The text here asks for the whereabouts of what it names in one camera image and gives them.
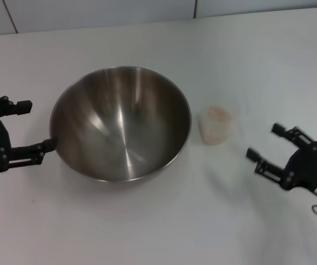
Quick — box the clear plastic measuring cup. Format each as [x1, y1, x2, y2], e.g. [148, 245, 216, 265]
[197, 105, 242, 145]

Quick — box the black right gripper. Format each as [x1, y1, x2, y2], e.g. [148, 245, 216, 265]
[246, 123, 317, 200]

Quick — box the stainless steel mixing bowl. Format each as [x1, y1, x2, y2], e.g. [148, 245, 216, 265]
[49, 65, 192, 183]

